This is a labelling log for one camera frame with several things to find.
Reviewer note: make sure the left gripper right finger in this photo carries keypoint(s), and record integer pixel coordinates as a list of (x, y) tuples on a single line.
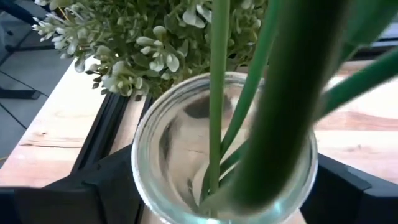
[(357, 202)]

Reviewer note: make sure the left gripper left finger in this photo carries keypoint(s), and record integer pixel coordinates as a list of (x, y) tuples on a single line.
[(77, 202)]

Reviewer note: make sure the clear glass vase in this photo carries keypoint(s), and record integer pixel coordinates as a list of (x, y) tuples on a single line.
[(174, 149)]

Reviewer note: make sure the red artificial tulip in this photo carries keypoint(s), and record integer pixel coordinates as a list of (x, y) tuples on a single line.
[(292, 109)]

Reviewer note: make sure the orange artificial tulip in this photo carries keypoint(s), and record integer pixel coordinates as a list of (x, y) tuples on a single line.
[(357, 85)]

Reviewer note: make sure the pink artificial tulip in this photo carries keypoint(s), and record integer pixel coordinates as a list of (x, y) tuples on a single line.
[(252, 81)]

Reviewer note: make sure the yellow artificial tulip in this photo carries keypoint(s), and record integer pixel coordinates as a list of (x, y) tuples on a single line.
[(217, 93)]

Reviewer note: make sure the potted green plant white blossoms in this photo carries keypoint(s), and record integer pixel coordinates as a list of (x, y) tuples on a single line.
[(140, 46)]

